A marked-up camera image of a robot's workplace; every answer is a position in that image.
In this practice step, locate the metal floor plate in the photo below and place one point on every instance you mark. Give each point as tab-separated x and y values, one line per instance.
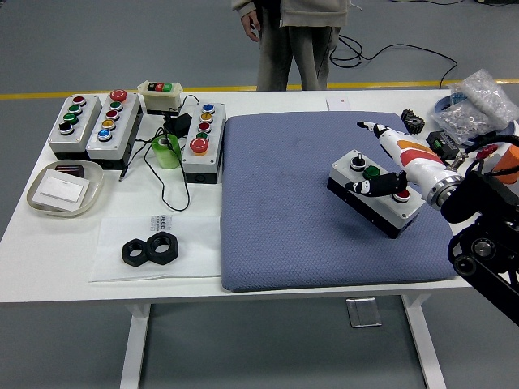
364	312

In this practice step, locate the five-button box, blue end button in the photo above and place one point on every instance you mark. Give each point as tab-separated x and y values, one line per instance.
121	133

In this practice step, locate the green tape roll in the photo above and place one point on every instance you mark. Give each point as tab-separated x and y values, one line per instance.
168	158

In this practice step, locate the clear plastic bag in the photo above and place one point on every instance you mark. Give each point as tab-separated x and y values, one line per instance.
194	251

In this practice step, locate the person's hand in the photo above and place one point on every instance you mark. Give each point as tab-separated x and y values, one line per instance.
249	26

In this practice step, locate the four-button control box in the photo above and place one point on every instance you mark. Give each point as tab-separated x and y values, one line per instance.
87	121

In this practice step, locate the cream switch box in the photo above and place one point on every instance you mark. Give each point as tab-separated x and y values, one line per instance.
160	99

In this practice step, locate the five-button box, emergency stop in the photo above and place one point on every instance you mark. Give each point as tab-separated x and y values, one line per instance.
213	142

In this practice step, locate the person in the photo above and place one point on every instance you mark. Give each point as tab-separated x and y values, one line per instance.
304	48

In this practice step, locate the small red connector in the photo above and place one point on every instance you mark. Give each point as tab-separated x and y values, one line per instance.
488	152

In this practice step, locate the black metal gear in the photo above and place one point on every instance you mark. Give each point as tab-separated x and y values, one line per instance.
413	121

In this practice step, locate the small black hex nut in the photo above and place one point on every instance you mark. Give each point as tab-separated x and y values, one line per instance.
135	262

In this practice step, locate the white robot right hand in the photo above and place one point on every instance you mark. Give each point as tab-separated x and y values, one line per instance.
413	160

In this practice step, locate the white card with red mark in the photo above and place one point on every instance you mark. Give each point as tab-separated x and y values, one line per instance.
336	104

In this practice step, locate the blue-grey padded mat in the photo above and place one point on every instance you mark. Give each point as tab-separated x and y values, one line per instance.
284	202

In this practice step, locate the four-button box with selector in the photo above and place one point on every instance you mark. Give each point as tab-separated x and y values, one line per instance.
389	207

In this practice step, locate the white wall switch plate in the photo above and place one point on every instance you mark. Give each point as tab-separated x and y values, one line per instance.
61	189

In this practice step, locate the black module with green terminals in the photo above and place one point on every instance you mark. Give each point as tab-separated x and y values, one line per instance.
444	144

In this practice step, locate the blue round plate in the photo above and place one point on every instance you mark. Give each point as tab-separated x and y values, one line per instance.
440	106

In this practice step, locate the orange cylinder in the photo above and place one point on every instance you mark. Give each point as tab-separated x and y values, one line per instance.
511	160

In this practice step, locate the large black hex nut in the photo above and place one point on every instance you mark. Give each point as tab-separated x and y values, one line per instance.
162	257

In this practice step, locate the black power adapter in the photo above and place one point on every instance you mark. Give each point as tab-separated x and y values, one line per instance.
178	125

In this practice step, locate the bubble wrap sheet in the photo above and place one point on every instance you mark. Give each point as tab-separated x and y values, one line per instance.
486	93

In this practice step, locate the bag of metal washers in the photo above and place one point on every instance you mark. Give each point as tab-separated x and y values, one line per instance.
458	117

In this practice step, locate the white shallow tray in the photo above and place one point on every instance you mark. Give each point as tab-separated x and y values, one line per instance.
94	178

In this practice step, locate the white table leg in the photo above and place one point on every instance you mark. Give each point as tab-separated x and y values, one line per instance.
423	344
135	344

